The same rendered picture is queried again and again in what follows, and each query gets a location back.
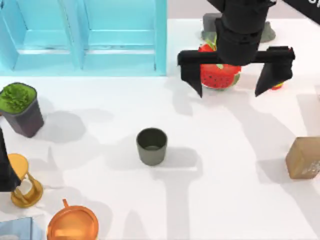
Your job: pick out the small red and yellow object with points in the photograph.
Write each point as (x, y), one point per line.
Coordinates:
(278, 86)

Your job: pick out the red strawberry-shaped fruit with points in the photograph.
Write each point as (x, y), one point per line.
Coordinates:
(220, 76)

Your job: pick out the grey rounded object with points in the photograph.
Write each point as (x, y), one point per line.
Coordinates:
(210, 26)

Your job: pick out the dark grey-green cup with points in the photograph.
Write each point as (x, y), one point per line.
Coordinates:
(151, 150)

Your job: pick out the brown cardboard box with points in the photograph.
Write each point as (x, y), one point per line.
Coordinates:
(303, 157)

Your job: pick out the light blue rack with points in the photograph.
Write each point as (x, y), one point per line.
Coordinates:
(75, 37)

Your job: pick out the dark pot with green plant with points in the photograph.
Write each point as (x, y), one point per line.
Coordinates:
(21, 112)

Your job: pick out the golden hourglass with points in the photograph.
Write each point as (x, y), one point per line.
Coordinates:
(25, 182)

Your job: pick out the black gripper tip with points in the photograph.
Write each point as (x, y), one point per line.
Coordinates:
(6, 170)

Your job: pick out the blue-grey box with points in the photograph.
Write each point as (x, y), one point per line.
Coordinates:
(20, 228)

